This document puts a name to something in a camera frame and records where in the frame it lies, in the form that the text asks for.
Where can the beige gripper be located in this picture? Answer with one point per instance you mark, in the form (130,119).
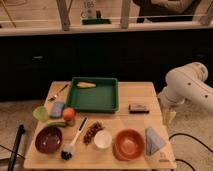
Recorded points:
(168,116)

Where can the black whiteboard eraser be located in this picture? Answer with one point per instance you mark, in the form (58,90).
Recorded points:
(137,109)

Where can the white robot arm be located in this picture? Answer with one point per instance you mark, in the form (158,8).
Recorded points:
(185,82)

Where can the white paper cup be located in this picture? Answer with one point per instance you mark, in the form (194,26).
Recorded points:
(103,139)

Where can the light green cup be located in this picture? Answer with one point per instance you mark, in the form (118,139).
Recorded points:
(41,114)

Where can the grey folded cloth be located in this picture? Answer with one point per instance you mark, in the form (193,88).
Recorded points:
(154,142)

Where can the orange bowl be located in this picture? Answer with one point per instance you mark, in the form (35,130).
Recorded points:
(128,145)

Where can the brown grape bunch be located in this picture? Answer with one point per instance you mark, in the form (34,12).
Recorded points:
(91,132)

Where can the green plastic tray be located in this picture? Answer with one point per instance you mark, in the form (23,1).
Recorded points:
(101,99)

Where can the yellow corn cob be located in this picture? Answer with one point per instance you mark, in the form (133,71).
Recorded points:
(85,85)

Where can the orange peach fruit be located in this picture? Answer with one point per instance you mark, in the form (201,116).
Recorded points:
(68,114)

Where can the green cucumber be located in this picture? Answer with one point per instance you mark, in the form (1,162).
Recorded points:
(57,124)

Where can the dark red bowl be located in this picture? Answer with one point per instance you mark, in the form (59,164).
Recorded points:
(48,140)

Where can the green base bottle object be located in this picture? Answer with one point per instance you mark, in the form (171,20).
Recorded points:
(90,15)

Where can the black pole stand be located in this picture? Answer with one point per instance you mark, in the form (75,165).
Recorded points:
(14,153)

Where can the white handled brush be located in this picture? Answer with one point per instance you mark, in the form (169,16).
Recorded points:
(68,150)

